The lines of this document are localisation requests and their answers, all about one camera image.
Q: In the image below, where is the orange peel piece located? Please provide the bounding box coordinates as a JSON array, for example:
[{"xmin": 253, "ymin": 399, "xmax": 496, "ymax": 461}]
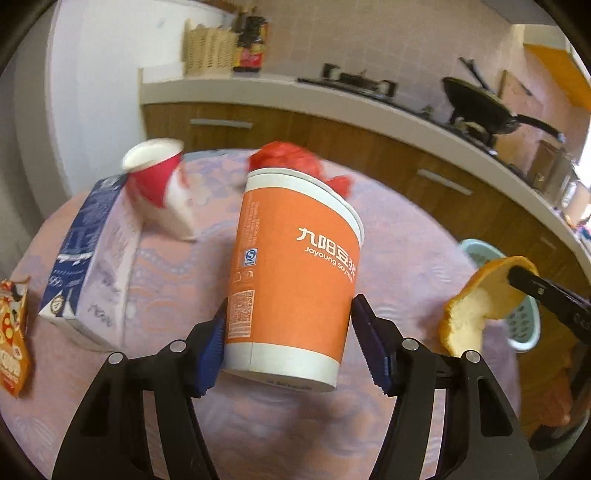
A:
[{"xmin": 439, "ymin": 256, "xmax": 538, "ymax": 358}]

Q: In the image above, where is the orange soy milk cup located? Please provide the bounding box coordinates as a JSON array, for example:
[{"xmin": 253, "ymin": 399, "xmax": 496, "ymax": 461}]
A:
[{"xmin": 223, "ymin": 168, "xmax": 365, "ymax": 392}]

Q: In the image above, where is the light blue perforated trash basket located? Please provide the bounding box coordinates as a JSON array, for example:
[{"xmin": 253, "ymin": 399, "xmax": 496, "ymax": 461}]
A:
[{"xmin": 459, "ymin": 239, "xmax": 541, "ymax": 353}]

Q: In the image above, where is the wooden kitchen cabinet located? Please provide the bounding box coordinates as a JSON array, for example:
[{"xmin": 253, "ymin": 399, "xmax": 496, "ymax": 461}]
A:
[{"xmin": 141, "ymin": 103, "xmax": 590, "ymax": 296}]

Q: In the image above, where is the right hand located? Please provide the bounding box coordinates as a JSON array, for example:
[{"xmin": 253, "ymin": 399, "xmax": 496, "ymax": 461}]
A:
[{"xmin": 519, "ymin": 344, "xmax": 587, "ymax": 437}]

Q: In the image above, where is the steel thermos flask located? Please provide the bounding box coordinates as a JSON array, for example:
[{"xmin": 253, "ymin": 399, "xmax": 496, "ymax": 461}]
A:
[{"xmin": 545, "ymin": 156, "xmax": 575, "ymax": 206}]

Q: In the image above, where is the blue white milk carton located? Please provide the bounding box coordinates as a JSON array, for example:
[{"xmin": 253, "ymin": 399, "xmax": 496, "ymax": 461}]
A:
[{"xmin": 39, "ymin": 175, "xmax": 142, "ymax": 351}]

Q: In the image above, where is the pink patterned tablecloth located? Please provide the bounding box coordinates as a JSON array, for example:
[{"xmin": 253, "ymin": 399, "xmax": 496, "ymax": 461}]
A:
[{"xmin": 0, "ymin": 148, "xmax": 523, "ymax": 480}]

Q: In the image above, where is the wooden cutting board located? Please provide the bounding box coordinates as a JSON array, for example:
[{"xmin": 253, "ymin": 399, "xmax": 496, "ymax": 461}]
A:
[{"xmin": 493, "ymin": 69, "xmax": 565, "ymax": 167}]

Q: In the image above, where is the black frying pan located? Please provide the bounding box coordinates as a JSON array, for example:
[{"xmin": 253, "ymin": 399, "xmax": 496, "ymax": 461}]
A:
[{"xmin": 442, "ymin": 77, "xmax": 566, "ymax": 143}]

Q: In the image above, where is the red and white paper cup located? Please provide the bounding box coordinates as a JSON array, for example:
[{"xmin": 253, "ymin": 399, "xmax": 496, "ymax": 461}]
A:
[{"xmin": 122, "ymin": 138, "xmax": 197, "ymax": 241}]

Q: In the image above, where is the black gas stove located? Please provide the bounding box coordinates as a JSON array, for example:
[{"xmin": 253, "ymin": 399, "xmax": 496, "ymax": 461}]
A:
[{"xmin": 297, "ymin": 63, "xmax": 501, "ymax": 158}]

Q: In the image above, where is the red crumpled plastic bag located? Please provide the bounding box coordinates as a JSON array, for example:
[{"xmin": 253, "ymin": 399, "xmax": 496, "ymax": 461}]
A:
[{"xmin": 249, "ymin": 141, "xmax": 353, "ymax": 199}]

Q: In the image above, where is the woven beige basket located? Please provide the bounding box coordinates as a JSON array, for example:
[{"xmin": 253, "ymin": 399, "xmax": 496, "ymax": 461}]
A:
[{"xmin": 183, "ymin": 20, "xmax": 238, "ymax": 76}]

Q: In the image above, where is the dark sauce bottle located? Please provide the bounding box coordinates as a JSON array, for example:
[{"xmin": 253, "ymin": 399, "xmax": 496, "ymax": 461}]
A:
[{"xmin": 232, "ymin": 14, "xmax": 269, "ymax": 73}]

